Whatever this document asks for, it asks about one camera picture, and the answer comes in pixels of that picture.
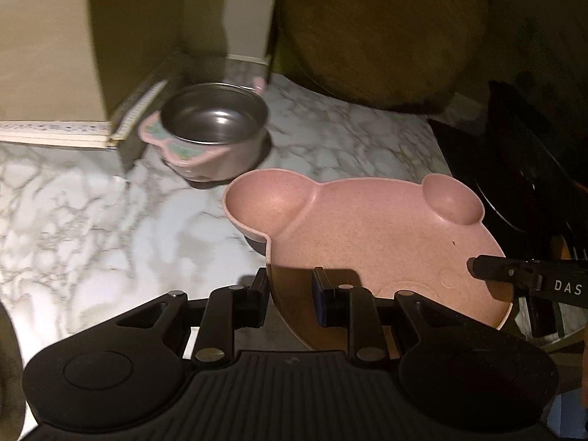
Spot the music note border strip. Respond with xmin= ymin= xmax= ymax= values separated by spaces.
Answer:
xmin=0 ymin=80 xmax=168 ymax=148

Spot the pink bear-shaped plate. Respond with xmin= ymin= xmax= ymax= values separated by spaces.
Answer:
xmin=221 ymin=168 xmax=514 ymax=352

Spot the round wooden cutting board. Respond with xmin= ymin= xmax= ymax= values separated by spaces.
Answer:
xmin=276 ymin=0 xmax=490 ymax=113

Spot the pink bowl with steel liner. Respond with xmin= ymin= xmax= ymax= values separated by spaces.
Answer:
xmin=139 ymin=76 xmax=271 ymax=182

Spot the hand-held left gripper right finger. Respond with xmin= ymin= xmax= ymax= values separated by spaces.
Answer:
xmin=311 ymin=266 xmax=527 ymax=368

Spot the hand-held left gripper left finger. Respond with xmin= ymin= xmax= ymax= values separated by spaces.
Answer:
xmin=117 ymin=266 xmax=272 ymax=368

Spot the black wok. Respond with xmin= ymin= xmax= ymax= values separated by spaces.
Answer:
xmin=427 ymin=80 xmax=588 ymax=258

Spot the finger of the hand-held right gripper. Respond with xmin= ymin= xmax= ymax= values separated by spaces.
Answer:
xmin=520 ymin=294 xmax=559 ymax=338
xmin=466 ymin=255 xmax=543 ymax=291

